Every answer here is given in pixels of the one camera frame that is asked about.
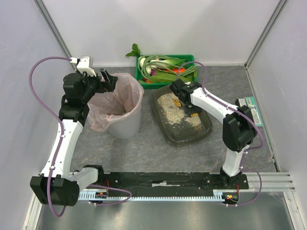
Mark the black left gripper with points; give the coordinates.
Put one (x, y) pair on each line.
(103, 80)

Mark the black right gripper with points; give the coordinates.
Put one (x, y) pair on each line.
(188, 105)

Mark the yellow litter scoop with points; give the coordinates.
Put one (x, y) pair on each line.
(177, 102)

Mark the pink plastic trash bag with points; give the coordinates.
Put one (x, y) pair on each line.
(127, 91)

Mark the dark grey litter tray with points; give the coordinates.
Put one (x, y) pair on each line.
(177, 128)

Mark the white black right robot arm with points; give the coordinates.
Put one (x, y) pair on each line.
(238, 131)

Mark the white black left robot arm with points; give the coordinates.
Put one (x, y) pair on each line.
(56, 185)

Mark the grey cat litter pile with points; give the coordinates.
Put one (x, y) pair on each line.
(174, 115)

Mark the cat litter in bag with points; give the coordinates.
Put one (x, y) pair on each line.
(123, 112)

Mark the black box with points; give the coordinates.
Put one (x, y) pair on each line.
(241, 102)

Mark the teal box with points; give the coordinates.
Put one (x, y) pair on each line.
(251, 103)

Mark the white radish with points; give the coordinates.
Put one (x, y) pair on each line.
(143, 67)

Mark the green leafy sprig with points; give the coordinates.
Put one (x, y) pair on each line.
(135, 52)

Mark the long green beans bundle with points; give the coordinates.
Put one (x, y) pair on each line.
(148, 65)

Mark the orange carrot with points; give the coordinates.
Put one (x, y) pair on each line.
(178, 70)

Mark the green spinach leaves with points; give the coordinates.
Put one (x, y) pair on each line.
(163, 77)

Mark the grey trash bin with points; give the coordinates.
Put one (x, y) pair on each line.
(125, 126)

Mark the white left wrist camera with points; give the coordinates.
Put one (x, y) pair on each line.
(84, 64)

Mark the slotted cable duct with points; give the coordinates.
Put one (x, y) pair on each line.
(199, 195)

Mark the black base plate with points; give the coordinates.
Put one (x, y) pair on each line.
(129, 182)

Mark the aluminium frame post left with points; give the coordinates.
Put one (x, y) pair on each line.
(52, 26)

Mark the aluminium frame post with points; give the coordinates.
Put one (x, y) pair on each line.
(52, 26)
(265, 32)

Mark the aluminium frame post right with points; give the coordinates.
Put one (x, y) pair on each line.
(265, 32)

